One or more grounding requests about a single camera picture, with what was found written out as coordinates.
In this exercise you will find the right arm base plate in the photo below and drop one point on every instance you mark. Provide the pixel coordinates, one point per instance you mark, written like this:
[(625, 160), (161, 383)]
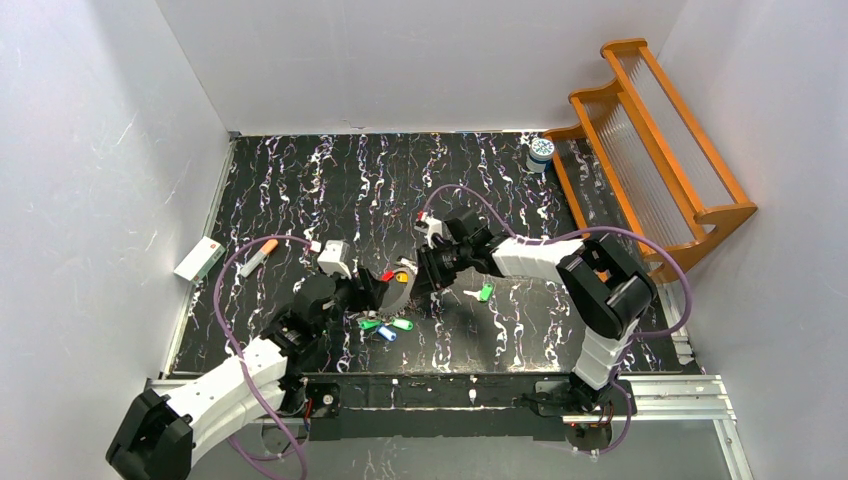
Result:
[(552, 398)]

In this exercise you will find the orange wooden rack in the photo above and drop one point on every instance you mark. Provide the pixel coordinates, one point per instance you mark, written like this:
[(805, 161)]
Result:
[(667, 179)]

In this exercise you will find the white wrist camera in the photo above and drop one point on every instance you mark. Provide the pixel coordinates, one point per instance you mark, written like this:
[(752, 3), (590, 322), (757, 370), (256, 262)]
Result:
[(334, 258), (431, 227)]

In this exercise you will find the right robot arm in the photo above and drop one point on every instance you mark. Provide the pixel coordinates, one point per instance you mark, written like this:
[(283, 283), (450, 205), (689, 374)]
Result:
[(608, 287)]

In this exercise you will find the keyring with coloured tags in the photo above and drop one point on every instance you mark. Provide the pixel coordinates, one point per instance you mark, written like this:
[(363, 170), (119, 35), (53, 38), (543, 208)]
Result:
[(388, 320)]

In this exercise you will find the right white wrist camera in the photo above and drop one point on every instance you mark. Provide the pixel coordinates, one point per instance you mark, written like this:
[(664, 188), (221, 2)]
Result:
[(431, 227)]

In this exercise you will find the aluminium rail frame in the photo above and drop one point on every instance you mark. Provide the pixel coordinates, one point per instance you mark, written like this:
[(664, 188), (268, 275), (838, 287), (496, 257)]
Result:
[(488, 405)]

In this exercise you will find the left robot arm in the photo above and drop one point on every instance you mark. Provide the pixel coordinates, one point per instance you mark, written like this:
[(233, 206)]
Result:
[(164, 436)]

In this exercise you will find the orange white marker tube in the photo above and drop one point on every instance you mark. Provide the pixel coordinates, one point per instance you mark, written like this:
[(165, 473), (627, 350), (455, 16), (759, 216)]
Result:
[(258, 258)]

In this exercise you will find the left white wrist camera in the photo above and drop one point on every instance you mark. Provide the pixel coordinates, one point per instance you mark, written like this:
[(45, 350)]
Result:
[(334, 258)]

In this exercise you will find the green tagged key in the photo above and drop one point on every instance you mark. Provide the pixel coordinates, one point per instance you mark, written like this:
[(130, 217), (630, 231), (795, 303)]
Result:
[(483, 294)]

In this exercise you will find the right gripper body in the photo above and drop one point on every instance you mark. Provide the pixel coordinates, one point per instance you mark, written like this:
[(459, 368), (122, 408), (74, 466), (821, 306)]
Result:
[(431, 270)]

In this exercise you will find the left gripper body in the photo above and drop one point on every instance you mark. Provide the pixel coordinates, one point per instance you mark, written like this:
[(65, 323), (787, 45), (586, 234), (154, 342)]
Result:
[(366, 290)]

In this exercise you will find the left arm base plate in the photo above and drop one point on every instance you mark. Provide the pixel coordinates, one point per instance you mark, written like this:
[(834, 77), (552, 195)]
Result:
[(312, 400)]

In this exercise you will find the small white blue jar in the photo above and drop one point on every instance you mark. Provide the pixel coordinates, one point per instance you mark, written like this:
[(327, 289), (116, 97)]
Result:
[(540, 155)]

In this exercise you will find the white cardboard box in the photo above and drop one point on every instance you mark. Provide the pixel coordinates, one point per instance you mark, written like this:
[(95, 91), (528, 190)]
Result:
[(199, 261)]

